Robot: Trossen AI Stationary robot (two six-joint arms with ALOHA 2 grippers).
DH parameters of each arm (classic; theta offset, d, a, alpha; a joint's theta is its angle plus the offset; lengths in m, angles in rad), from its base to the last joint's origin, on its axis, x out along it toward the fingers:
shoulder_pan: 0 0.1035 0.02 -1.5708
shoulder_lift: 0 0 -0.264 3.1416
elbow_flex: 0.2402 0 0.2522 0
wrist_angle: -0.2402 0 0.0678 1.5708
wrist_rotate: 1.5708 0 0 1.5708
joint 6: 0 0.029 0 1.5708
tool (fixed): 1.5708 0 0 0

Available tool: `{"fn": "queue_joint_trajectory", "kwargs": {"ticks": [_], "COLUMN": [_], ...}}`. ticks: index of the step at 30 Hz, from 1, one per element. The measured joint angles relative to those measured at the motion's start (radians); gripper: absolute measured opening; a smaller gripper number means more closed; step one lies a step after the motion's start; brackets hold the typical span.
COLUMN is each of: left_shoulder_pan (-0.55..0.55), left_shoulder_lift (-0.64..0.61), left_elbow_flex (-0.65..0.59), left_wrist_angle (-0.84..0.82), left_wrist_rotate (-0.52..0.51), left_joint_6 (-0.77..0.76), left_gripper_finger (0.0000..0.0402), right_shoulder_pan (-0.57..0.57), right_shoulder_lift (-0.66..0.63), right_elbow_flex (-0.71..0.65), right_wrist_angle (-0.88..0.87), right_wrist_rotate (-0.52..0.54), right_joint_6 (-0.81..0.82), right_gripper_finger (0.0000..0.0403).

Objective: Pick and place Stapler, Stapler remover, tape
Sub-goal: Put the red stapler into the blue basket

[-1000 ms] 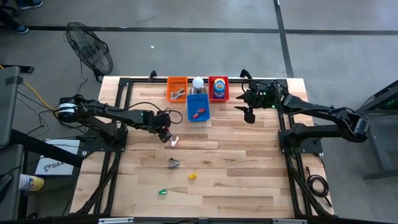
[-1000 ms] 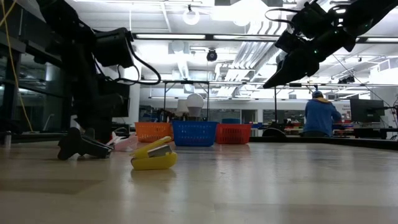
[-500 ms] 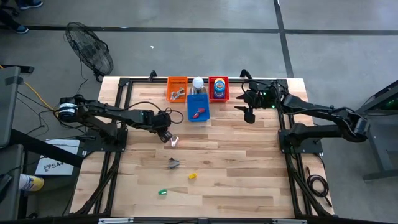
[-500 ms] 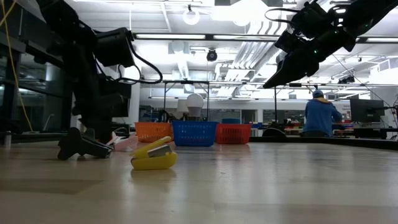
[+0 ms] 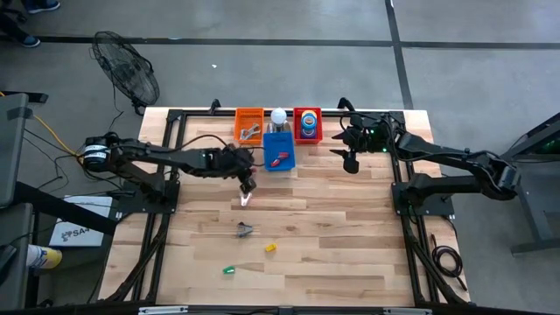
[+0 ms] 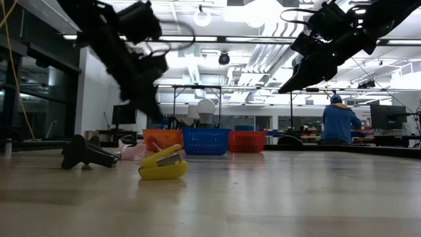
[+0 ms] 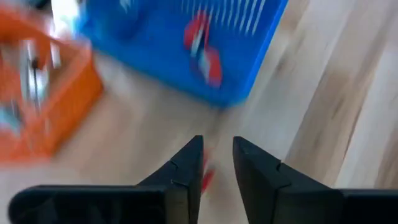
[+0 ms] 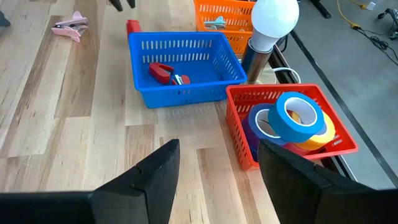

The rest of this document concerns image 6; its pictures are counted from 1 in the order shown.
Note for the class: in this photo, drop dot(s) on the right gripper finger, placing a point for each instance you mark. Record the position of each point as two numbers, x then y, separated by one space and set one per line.
309 74

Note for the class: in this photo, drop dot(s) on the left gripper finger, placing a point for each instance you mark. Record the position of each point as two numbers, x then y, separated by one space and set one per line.
149 105

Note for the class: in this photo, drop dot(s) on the pink staple remover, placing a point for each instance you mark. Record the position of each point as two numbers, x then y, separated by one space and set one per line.
133 153

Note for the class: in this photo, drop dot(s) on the dark staple remover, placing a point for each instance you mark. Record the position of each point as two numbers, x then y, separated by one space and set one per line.
79 153

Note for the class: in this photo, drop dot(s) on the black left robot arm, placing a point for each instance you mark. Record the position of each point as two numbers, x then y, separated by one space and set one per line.
98 33

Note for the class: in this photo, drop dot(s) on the small yellow stapler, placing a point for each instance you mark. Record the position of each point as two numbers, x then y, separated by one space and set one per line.
164 172

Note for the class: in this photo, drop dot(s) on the black computer monitor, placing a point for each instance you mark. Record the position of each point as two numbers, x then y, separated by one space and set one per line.
123 115
388 116

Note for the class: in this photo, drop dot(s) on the orange plastic basket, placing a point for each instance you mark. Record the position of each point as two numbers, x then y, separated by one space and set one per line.
171 140

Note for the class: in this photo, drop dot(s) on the white lamp shade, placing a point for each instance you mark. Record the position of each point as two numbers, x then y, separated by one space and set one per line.
193 112

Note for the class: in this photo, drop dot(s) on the black stage light cluster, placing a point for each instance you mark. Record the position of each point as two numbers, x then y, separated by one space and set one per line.
366 84

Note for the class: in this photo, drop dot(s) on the person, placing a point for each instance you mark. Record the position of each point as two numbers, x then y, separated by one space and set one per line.
338 121

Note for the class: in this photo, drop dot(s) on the white light bulb on base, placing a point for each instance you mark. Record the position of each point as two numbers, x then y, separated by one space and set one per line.
206 108

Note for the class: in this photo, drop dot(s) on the long ceiling light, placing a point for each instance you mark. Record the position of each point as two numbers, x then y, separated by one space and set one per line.
70 37
260 39
190 39

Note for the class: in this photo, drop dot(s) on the blue plastic basket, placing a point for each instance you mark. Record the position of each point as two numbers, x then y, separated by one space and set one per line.
205 141

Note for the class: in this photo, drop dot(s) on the round pendant lamp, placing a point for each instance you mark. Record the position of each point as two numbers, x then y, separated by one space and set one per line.
202 18

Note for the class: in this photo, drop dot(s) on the red plastic basket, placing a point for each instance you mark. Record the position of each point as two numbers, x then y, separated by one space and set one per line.
246 141

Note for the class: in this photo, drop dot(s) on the black ceiling camera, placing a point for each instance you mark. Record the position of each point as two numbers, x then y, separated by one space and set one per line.
224 58

